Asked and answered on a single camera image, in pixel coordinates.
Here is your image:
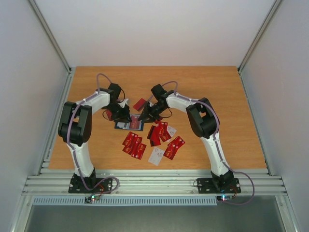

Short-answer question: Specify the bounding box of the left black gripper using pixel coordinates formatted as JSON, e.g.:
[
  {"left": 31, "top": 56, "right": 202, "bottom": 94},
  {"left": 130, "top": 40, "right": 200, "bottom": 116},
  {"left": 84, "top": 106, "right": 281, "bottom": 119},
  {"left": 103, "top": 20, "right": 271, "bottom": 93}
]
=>
[{"left": 105, "top": 102, "right": 132, "bottom": 123}]

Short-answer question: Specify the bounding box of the blue leather card holder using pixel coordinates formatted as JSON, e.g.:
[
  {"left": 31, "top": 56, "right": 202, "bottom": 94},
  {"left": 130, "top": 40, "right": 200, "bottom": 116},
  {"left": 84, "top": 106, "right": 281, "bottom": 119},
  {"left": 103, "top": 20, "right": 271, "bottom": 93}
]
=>
[{"left": 114, "top": 122, "right": 130, "bottom": 131}]

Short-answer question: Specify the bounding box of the white card bottom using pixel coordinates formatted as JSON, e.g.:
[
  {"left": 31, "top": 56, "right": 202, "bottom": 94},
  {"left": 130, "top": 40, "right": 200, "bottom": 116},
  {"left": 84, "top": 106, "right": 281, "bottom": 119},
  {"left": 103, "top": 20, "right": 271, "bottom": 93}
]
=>
[{"left": 148, "top": 147, "right": 165, "bottom": 166}]

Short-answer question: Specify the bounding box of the white card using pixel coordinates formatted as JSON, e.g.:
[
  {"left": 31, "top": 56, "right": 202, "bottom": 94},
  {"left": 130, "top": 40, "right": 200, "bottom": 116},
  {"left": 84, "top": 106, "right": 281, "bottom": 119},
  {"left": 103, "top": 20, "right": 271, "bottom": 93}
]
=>
[
  {"left": 148, "top": 147, "right": 165, "bottom": 166},
  {"left": 167, "top": 126, "right": 177, "bottom": 137}
]

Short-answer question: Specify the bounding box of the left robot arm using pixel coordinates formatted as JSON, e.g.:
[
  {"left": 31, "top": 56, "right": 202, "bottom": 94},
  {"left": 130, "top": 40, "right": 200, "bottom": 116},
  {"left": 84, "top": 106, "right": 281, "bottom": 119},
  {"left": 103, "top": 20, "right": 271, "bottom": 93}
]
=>
[{"left": 58, "top": 83, "right": 132, "bottom": 193}]

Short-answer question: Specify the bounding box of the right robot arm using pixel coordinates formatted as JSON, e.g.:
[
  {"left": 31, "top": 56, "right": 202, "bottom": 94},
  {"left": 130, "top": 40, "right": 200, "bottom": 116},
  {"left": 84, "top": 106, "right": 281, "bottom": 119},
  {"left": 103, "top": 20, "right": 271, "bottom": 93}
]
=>
[{"left": 138, "top": 84, "right": 234, "bottom": 192}]

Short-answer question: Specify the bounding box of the red card magnetic stripe back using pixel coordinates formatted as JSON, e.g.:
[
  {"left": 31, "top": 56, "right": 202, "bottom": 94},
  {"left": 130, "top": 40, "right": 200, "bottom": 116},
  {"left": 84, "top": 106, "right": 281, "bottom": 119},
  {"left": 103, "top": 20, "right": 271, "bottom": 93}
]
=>
[{"left": 133, "top": 98, "right": 147, "bottom": 111}]

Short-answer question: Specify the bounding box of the dark red stripe card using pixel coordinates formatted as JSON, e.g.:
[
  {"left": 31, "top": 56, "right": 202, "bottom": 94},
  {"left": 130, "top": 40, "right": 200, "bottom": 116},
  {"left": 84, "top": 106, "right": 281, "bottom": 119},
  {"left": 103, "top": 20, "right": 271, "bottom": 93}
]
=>
[{"left": 147, "top": 126, "right": 161, "bottom": 142}]

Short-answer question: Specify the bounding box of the red card near left gripper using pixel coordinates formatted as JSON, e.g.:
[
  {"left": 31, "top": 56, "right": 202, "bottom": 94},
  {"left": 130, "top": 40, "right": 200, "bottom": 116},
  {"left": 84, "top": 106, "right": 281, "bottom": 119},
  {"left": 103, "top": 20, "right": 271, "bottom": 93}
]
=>
[{"left": 105, "top": 110, "right": 113, "bottom": 121}]

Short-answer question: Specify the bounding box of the red stripe card lower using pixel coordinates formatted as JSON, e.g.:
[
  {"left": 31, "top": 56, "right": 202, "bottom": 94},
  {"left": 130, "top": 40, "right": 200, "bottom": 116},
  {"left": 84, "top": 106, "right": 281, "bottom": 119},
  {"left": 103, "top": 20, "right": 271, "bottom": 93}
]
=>
[{"left": 150, "top": 140, "right": 161, "bottom": 147}]

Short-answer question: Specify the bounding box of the white card under stack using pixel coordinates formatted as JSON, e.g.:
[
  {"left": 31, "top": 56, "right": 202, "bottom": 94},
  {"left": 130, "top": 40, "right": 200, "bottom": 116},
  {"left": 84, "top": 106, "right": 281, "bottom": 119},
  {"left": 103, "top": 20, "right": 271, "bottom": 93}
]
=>
[{"left": 167, "top": 126, "right": 177, "bottom": 137}]

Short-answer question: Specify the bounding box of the red VIP card right stack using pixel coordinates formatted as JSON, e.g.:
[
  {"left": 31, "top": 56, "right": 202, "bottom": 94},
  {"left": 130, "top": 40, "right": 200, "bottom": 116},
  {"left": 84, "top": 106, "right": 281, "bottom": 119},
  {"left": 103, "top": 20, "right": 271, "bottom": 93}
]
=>
[{"left": 164, "top": 136, "right": 185, "bottom": 160}]

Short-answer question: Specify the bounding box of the left controller board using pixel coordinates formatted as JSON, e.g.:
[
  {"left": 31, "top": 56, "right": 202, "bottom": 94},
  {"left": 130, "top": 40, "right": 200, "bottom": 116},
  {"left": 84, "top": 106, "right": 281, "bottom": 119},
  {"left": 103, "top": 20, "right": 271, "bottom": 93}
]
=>
[{"left": 84, "top": 195, "right": 100, "bottom": 203}]

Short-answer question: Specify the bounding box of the controller board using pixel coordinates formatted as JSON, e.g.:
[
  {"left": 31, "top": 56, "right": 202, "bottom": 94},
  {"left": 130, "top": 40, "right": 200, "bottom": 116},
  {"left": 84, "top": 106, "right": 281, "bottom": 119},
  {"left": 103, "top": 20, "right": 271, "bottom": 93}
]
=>
[
  {"left": 84, "top": 195, "right": 100, "bottom": 203},
  {"left": 217, "top": 195, "right": 236, "bottom": 202}
]

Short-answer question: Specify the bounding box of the right controller board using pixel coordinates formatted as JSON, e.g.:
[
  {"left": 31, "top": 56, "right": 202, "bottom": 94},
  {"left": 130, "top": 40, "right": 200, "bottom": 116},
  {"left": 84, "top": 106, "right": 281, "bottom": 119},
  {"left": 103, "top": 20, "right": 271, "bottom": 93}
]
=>
[{"left": 217, "top": 195, "right": 236, "bottom": 202}]

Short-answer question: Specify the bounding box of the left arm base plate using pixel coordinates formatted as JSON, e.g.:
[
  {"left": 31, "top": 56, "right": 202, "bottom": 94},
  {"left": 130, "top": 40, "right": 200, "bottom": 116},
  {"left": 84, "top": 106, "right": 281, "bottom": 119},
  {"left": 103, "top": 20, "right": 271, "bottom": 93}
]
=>
[{"left": 68, "top": 178, "right": 114, "bottom": 194}]

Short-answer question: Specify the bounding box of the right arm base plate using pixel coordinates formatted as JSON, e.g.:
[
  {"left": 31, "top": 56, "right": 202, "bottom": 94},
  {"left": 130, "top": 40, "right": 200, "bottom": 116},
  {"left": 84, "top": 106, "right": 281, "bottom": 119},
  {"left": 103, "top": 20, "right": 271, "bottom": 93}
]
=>
[{"left": 194, "top": 178, "right": 241, "bottom": 194}]

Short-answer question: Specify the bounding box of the aluminium rail frame front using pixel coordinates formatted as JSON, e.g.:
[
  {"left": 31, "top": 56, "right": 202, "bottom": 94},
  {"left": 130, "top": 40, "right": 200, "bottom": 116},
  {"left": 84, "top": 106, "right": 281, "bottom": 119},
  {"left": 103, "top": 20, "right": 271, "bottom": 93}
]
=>
[{"left": 22, "top": 168, "right": 287, "bottom": 196}]

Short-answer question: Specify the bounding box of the right aluminium corner post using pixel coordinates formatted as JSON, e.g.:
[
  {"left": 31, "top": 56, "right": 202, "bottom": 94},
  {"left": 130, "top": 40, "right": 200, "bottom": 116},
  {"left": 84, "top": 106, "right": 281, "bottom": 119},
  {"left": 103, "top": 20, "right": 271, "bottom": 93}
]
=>
[{"left": 238, "top": 0, "right": 283, "bottom": 74}]

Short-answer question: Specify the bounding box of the aluminium corner post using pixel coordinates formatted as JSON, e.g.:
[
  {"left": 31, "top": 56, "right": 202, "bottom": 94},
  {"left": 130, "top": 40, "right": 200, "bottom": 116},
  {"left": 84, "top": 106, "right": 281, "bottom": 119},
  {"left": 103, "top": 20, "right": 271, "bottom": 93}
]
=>
[
  {"left": 27, "top": 0, "right": 71, "bottom": 73},
  {"left": 238, "top": 0, "right": 283, "bottom": 74}
]

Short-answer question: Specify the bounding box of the grey slotted cable duct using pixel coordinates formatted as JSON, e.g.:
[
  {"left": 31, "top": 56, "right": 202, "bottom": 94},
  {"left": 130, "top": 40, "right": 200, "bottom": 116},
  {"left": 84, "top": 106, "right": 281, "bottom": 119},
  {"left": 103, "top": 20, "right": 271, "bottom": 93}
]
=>
[{"left": 33, "top": 196, "right": 217, "bottom": 206}]

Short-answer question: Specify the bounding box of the left aluminium corner post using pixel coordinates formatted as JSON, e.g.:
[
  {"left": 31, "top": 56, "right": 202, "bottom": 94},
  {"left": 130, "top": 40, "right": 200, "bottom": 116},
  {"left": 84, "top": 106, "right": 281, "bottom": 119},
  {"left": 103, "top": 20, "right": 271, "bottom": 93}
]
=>
[{"left": 27, "top": 0, "right": 71, "bottom": 73}]

